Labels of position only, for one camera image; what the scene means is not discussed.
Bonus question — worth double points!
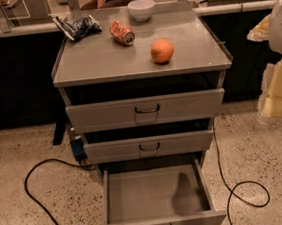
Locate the black cable left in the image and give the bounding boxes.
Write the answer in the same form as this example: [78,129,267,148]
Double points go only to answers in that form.
[21,154,103,225]

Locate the orange fruit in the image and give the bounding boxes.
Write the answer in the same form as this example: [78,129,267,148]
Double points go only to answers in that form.
[150,39,175,64]

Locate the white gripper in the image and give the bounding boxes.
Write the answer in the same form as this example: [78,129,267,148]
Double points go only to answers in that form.
[247,0,282,125]

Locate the orange soda can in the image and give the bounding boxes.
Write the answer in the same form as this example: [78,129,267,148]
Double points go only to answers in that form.
[109,20,135,47]

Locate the grey drawer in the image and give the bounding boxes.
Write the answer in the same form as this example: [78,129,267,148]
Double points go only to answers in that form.
[84,129,213,164]
[102,157,226,225]
[66,88,224,133]

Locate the top grey drawer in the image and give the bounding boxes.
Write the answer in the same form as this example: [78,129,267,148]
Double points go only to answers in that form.
[66,88,224,133]

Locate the blue power adapter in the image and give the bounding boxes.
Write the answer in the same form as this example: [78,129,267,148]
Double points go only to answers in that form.
[70,138,87,161]

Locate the black cable right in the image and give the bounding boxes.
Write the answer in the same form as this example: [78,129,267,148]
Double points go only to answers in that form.
[212,118,273,225]

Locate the grey drawer cabinet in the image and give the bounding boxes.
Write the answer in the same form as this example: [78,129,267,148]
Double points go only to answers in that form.
[53,3,231,169]

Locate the black cable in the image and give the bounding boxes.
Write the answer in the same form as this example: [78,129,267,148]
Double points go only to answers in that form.
[212,118,273,225]
[21,154,103,225]

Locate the bottom grey drawer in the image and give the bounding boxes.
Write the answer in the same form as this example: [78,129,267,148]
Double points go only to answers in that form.
[102,157,226,225]

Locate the white bowl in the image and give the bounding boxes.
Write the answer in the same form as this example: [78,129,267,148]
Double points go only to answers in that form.
[128,0,156,21]

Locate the blue chip bag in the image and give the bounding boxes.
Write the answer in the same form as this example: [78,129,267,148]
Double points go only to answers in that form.
[53,15,102,41]

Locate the grey counter rail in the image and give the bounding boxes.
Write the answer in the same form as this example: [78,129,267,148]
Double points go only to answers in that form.
[0,0,280,39]

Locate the middle grey drawer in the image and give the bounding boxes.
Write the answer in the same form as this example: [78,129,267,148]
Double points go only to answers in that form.
[84,129,213,164]

